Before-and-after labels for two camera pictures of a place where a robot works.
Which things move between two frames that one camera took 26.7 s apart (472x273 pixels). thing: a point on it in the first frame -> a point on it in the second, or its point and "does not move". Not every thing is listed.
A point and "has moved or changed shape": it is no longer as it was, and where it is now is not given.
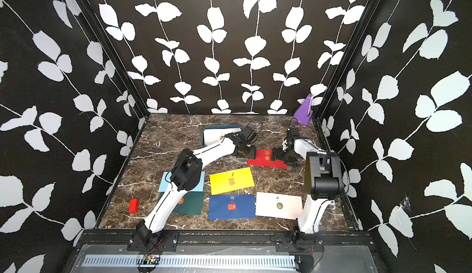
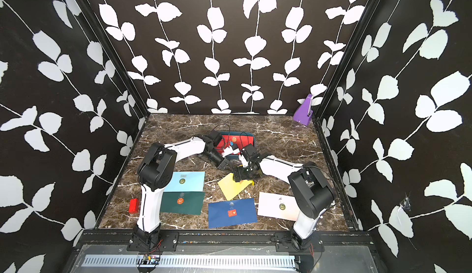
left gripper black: x=253 y=152 -> x=224 y=163
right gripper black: x=279 y=153 -> x=242 y=175
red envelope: x=263 y=158 has moved or changed shape
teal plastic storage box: x=218 y=126 has moved or changed shape
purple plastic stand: x=303 y=114 does not move
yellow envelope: x=230 y=181 has moved or changed shape
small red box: x=133 y=206 does not move
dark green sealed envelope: x=191 y=203 does not move
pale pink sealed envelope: x=279 y=206 does not move
